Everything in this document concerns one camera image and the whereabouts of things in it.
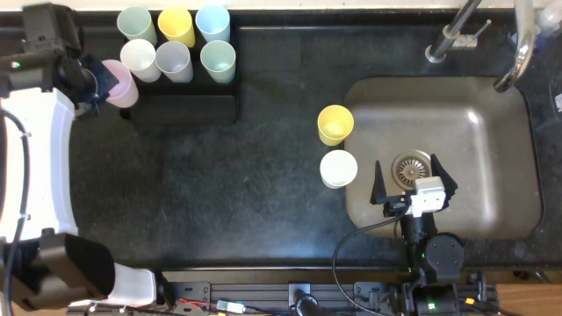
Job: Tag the steel tap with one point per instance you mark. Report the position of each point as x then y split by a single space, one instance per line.
439 48

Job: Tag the grey cup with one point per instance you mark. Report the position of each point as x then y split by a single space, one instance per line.
173 59

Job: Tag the green cup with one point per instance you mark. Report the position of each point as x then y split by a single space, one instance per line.
218 59
134 22

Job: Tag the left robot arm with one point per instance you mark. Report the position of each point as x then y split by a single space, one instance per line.
44 167

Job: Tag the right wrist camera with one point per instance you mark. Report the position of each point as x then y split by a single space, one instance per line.
429 195

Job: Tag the blue soap bottle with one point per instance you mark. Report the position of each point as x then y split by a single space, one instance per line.
549 19

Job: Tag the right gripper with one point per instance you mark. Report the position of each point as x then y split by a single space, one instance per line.
395 205

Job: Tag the black tray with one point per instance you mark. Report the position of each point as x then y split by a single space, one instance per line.
184 109

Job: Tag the pink cup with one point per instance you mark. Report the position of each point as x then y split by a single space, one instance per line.
127 90

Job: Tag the white cup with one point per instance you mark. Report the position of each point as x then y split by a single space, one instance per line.
338 169
138 57

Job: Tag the steel sink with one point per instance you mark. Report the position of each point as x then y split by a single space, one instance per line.
483 175

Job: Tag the mounting rail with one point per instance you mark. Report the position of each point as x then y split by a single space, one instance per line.
263 294

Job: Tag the yellow cup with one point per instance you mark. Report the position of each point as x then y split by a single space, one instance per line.
175 24
335 125

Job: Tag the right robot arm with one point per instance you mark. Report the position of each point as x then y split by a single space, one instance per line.
443 254

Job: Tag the blue cup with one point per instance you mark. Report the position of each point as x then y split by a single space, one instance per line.
213 22

